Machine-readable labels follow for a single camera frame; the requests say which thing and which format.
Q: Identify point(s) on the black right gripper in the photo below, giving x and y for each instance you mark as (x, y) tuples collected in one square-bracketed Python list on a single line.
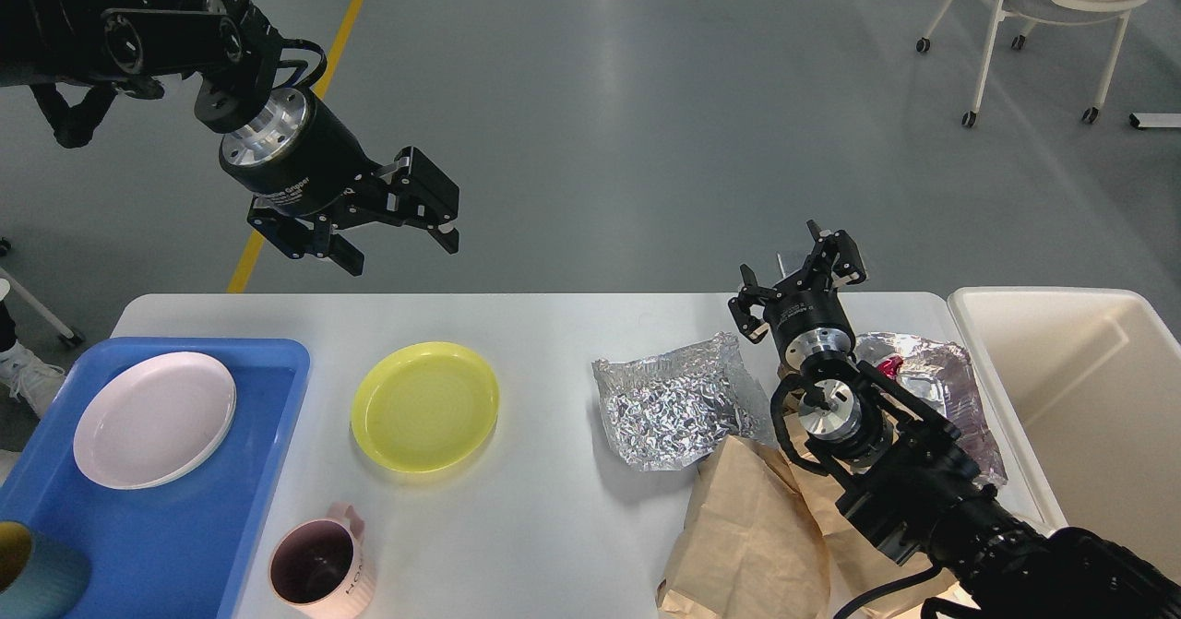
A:
[(804, 323)]

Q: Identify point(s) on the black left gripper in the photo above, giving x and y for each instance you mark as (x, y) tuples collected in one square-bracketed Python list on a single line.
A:
[(299, 156)]

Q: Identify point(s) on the yellow plastic plate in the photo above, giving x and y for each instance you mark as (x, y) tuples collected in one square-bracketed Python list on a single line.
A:
[(425, 408)]

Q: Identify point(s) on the pink ribbed mug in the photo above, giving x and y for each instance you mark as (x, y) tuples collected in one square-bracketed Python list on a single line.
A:
[(321, 568)]

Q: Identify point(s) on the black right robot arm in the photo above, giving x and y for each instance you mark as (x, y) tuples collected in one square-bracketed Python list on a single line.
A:
[(907, 486)]

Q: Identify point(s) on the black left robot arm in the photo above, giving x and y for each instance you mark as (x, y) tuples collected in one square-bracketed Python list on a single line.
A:
[(77, 56)]

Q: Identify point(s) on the crumpled aluminium foil sheet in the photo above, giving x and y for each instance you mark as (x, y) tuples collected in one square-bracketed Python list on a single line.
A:
[(666, 412)]

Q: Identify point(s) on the brown paper bag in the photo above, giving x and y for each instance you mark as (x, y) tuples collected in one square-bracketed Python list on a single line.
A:
[(763, 538)]

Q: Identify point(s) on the white plate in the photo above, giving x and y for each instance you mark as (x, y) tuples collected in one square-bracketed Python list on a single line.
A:
[(156, 421)]

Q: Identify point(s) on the beige plastic bin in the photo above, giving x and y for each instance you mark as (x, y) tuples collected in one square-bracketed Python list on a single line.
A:
[(1093, 379)]

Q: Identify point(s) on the person in black clothes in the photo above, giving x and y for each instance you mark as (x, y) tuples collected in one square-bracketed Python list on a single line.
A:
[(31, 380)]

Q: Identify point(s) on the blue plastic tray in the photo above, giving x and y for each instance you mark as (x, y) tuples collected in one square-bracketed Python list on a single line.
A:
[(181, 550)]

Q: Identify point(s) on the white bar on floor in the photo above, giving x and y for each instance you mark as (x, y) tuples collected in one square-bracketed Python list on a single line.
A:
[(1155, 120)]

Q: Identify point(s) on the teal cup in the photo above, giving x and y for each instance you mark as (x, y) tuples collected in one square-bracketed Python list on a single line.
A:
[(40, 576)]

